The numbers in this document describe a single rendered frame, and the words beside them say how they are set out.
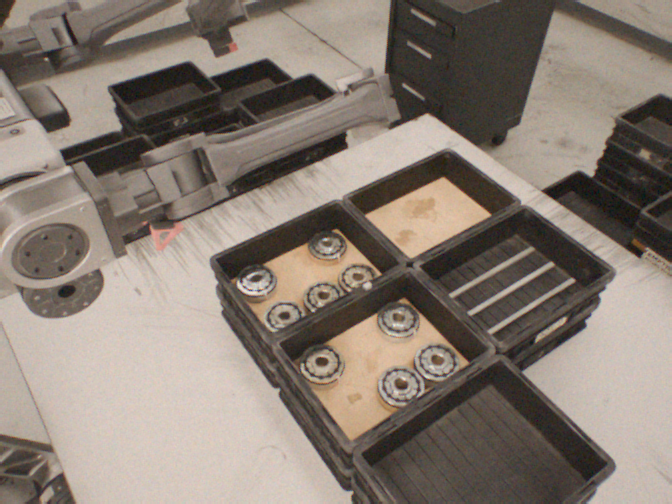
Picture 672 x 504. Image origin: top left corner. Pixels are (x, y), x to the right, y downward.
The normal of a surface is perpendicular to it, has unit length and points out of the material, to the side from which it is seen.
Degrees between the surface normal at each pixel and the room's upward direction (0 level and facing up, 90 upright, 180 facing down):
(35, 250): 90
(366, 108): 56
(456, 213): 0
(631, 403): 0
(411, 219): 0
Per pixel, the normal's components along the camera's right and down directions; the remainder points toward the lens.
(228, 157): 0.40, 0.15
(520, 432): 0.00, -0.68
